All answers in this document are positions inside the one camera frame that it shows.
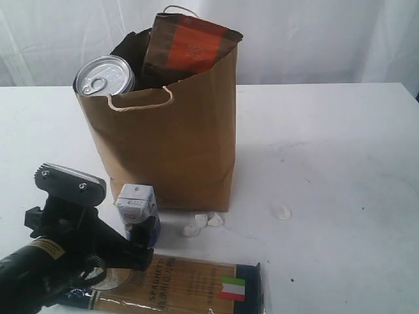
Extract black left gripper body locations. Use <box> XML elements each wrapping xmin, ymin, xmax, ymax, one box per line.
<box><xmin>24</xmin><ymin>196</ymin><xmax>131</xmax><ymax>288</ymax></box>

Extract spaghetti package dark blue ends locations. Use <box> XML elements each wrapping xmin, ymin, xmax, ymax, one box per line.
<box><xmin>58</xmin><ymin>254</ymin><xmax>265</xmax><ymax>313</ymax></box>

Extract small blue white milk carton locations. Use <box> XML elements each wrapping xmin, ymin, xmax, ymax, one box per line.
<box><xmin>116</xmin><ymin>184</ymin><xmax>161</xmax><ymax>247</ymax></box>

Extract brown paper shopping bag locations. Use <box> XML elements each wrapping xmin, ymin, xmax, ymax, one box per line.
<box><xmin>75</xmin><ymin>5</ymin><xmax>238</xmax><ymax>212</ymax></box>

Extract dark tea can silver lid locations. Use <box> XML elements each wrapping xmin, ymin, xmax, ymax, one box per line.
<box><xmin>73</xmin><ymin>55</ymin><xmax>136</xmax><ymax>97</ymax></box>

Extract brown pouch orange label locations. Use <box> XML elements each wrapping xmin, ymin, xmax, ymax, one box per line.
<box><xmin>143</xmin><ymin>13</ymin><xmax>243</xmax><ymax>74</ymax></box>

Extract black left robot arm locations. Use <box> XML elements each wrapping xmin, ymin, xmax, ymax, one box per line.
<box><xmin>1</xmin><ymin>163</ymin><xmax>157</xmax><ymax>313</ymax></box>

